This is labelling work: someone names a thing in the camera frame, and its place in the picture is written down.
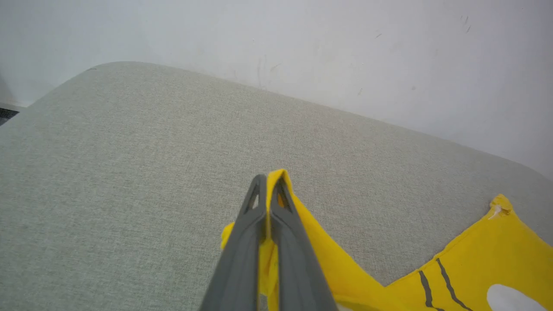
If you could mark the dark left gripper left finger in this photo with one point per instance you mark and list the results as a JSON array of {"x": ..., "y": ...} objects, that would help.
[{"x": 242, "y": 255}]

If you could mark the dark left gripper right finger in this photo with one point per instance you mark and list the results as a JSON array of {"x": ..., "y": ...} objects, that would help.
[{"x": 296, "y": 268}]

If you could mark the yellow and white garment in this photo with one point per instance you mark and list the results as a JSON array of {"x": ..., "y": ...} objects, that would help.
[{"x": 475, "y": 268}]

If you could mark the grey fabric sofa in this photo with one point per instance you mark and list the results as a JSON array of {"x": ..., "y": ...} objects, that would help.
[{"x": 129, "y": 172}]

